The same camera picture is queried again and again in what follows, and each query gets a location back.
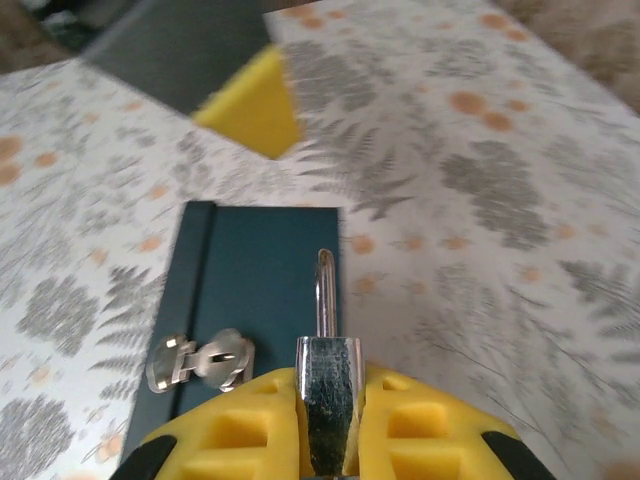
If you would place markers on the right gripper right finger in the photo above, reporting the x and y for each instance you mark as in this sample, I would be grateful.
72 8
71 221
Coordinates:
425 450

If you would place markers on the floral table cover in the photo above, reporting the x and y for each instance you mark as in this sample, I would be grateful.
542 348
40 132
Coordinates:
450 250

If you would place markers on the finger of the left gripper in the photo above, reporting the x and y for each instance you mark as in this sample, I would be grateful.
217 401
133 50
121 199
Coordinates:
255 110

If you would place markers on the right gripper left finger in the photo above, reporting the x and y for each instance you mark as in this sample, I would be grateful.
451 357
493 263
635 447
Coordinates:
240 450

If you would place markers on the dark blue painted box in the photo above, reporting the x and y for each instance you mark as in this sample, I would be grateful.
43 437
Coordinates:
250 280

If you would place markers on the silver box clasp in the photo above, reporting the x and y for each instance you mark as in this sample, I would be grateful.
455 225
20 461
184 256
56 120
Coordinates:
220 360

